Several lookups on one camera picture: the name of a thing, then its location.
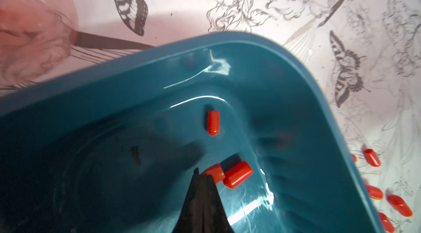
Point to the teal plastic storage box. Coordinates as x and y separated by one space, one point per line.
112 148

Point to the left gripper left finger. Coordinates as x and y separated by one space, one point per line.
191 216

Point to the pink spray bottle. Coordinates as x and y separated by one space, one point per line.
36 36

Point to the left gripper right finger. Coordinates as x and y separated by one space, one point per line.
214 217

